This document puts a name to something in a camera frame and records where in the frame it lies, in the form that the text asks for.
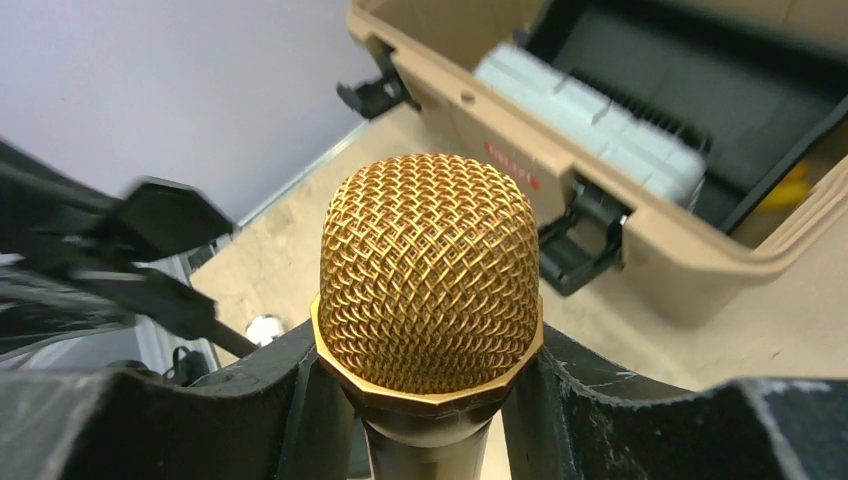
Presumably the grey plastic organizer case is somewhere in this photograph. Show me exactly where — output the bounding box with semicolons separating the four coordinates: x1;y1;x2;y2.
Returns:
473;43;706;210

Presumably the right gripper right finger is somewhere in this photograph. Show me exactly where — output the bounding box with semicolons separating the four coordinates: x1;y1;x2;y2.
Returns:
502;327;847;479

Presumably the black toolbox tray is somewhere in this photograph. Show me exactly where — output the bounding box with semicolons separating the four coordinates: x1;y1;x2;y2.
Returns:
524;1;847;234

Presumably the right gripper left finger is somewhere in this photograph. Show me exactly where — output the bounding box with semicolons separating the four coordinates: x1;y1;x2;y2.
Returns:
1;323;354;479

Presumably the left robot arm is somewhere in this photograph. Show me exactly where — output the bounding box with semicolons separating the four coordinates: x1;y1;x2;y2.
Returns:
1;142;256;358

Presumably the tan plastic toolbox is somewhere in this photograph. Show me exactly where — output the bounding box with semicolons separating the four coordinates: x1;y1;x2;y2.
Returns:
337;1;847;326

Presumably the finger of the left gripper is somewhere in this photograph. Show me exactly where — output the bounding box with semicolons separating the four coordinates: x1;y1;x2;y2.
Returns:
68;264;257;358
86;177;235;262

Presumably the yellow tool in toolbox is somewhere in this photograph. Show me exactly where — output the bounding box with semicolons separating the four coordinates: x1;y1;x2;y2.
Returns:
755;161;812;212

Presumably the gold microphone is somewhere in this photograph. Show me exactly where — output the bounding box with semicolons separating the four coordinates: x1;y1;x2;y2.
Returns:
311;153;544;479

